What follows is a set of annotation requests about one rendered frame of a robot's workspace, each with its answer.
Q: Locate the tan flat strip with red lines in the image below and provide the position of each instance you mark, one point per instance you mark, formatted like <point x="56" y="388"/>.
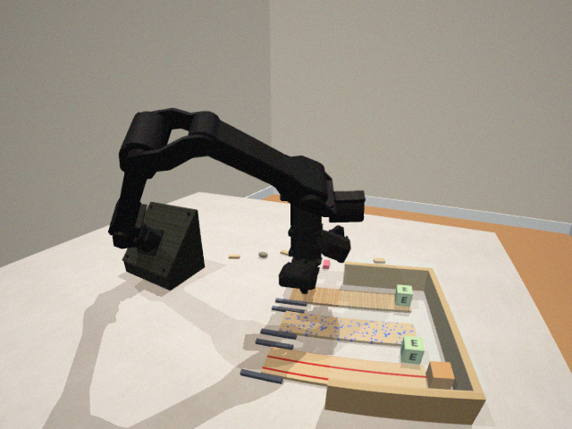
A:
<point x="297" y="366"/>

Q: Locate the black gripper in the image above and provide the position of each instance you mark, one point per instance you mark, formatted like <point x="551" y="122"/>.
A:
<point x="302" y="272"/>

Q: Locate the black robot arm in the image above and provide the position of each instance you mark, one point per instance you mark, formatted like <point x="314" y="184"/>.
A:
<point x="301" y="181"/>

